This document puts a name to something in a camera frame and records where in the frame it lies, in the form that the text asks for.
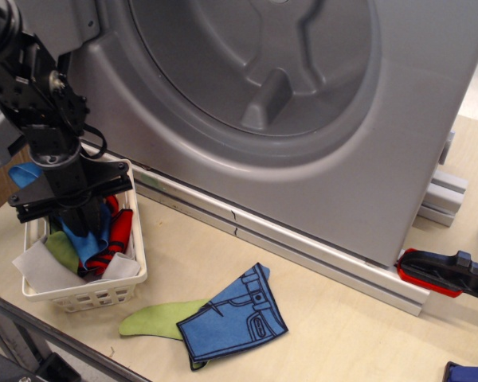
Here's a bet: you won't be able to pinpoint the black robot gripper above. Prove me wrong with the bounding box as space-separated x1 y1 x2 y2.
8 134 132 237

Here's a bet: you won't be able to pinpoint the blue felt cloth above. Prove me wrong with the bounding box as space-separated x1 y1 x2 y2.
8 162 112 275

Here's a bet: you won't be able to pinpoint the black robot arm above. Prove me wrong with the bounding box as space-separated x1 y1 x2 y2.
0 1 132 237

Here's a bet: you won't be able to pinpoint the white plastic laundry basket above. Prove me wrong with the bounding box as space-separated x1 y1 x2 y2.
22 158 149 314

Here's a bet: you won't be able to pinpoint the grey washing machine door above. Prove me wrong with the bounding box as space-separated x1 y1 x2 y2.
0 0 101 178

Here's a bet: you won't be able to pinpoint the grey toy washing machine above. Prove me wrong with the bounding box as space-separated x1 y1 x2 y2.
69 1 478 266

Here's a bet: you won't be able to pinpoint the green felt cloth in basket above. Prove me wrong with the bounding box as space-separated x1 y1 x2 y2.
45 231 80 274

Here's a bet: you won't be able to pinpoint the red felt shirt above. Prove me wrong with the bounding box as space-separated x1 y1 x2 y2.
77 196 133 276

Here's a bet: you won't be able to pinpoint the white felt cloth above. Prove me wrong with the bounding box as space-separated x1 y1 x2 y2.
13 240 140 293

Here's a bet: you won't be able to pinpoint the green felt cloth on table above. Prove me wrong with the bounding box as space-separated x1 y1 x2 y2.
118 298 212 372

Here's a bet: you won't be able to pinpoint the blue felt jeans shorts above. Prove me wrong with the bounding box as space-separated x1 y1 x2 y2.
177 263 288 364

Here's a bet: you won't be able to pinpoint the red black clamp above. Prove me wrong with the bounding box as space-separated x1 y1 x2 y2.
396 248 478 298

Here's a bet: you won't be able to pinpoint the blue black clamp corner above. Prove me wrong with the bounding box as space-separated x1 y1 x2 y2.
442 362 478 382

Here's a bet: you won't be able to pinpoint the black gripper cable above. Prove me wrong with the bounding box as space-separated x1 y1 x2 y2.
79 123 108 160

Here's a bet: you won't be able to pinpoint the metal table frame bar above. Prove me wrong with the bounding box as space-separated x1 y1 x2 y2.
0 297 147 381

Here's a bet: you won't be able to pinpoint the white aluminium rail base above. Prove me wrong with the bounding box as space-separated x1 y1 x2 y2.
81 141 469 318

